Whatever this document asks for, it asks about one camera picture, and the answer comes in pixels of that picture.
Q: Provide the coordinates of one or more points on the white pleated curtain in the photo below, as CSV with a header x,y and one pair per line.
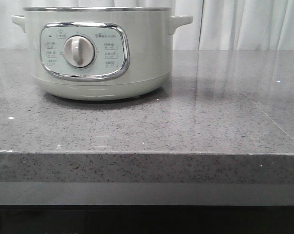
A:
x,y
217,24

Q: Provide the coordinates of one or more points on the pale green electric cooking pot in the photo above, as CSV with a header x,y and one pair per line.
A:
x,y
100,53

